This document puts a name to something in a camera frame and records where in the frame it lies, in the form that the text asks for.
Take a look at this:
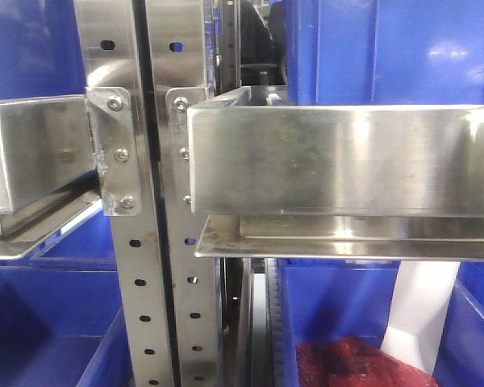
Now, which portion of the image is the right steel shelf upright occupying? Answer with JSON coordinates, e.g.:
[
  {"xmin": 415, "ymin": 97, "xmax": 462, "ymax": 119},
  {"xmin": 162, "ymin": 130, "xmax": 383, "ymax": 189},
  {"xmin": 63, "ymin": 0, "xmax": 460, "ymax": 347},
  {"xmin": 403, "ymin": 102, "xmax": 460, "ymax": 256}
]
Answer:
[{"xmin": 145, "ymin": 1, "xmax": 223, "ymax": 386}]

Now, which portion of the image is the steel shelf upright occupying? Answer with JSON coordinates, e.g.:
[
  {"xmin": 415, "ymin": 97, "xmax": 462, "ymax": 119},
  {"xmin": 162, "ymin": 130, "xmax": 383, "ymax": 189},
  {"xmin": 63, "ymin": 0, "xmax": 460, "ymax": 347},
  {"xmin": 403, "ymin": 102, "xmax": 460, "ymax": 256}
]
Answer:
[
  {"xmin": 74, "ymin": 1, "xmax": 174, "ymax": 386},
  {"xmin": 145, "ymin": 1, "xmax": 223, "ymax": 386}
]

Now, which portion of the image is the left steel shelf tray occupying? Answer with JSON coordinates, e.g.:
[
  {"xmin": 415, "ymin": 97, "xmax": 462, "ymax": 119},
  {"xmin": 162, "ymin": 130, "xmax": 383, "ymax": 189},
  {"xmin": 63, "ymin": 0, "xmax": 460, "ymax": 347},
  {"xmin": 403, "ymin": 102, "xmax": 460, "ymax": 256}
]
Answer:
[{"xmin": 0, "ymin": 95, "xmax": 102, "ymax": 260}]

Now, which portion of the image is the left steel shelf upright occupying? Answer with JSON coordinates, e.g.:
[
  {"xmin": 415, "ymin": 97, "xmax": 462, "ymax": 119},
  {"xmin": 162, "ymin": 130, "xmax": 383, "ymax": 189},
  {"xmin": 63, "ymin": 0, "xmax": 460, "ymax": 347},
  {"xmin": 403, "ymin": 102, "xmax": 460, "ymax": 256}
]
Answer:
[{"xmin": 74, "ymin": 1, "xmax": 174, "ymax": 386}]

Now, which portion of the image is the blue bin lower middle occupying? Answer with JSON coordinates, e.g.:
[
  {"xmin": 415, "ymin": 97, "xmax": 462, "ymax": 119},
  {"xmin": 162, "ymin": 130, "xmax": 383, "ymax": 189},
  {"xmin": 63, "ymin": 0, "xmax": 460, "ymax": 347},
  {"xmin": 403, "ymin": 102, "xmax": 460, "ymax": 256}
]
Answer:
[{"xmin": 276, "ymin": 259, "xmax": 398, "ymax": 386}]

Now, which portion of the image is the blue bin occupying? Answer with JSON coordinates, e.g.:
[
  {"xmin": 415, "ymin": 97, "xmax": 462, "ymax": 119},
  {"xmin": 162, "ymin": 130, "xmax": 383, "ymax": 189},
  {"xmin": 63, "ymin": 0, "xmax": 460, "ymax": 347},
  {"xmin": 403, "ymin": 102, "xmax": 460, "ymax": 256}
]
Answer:
[
  {"xmin": 0, "ymin": 1, "xmax": 86, "ymax": 100},
  {"xmin": 276, "ymin": 259, "xmax": 398, "ymax": 386},
  {"xmin": 0, "ymin": 264, "xmax": 134, "ymax": 387},
  {"xmin": 434, "ymin": 262, "xmax": 484, "ymax": 386},
  {"xmin": 285, "ymin": 1, "xmax": 484, "ymax": 105}
]

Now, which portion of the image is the person in dark clothes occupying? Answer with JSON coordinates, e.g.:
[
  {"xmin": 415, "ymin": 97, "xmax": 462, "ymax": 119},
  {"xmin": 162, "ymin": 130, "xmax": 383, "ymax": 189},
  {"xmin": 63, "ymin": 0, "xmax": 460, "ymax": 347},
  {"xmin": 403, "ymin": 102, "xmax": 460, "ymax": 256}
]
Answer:
[{"xmin": 240, "ymin": 1, "xmax": 286, "ymax": 85}]

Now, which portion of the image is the blue bin upper right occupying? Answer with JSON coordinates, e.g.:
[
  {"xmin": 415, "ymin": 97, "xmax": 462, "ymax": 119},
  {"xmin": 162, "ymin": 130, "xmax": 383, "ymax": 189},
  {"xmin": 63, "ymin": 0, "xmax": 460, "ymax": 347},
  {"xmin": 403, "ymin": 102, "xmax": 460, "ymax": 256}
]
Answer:
[{"xmin": 285, "ymin": 1, "xmax": 484, "ymax": 105}]

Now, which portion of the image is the red mesh bag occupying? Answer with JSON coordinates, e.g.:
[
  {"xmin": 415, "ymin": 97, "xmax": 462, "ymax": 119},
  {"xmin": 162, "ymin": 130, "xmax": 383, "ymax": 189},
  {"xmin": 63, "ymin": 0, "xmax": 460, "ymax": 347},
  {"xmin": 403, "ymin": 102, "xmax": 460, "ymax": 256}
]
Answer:
[{"xmin": 296, "ymin": 335, "xmax": 438, "ymax": 386}]

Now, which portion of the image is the white foam sheet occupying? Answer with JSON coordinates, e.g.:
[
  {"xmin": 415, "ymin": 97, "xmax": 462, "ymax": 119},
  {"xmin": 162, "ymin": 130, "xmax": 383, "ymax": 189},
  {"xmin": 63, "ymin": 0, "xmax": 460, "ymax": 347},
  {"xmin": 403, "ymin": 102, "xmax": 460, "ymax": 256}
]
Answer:
[{"xmin": 381, "ymin": 261, "xmax": 461, "ymax": 374}]

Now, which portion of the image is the blue bin lower left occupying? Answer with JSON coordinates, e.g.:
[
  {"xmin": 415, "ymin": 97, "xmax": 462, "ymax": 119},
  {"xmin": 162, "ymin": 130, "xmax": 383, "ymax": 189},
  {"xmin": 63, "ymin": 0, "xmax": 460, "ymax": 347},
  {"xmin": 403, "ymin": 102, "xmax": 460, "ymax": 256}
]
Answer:
[{"xmin": 0, "ymin": 264, "xmax": 134, "ymax": 387}]

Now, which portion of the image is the blue bin upper left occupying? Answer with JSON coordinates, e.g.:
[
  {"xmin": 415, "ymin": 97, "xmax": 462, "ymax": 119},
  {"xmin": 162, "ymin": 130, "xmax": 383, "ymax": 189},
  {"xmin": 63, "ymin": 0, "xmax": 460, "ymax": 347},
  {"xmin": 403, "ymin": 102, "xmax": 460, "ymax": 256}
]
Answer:
[{"xmin": 0, "ymin": 1, "xmax": 86, "ymax": 100}]

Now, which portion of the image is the blue bin lower right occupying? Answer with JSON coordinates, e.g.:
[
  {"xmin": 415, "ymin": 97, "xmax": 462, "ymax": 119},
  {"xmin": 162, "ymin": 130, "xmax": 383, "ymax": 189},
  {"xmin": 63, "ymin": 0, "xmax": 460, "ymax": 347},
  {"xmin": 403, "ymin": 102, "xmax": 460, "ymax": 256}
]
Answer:
[{"xmin": 434, "ymin": 262, "xmax": 484, "ymax": 386}]

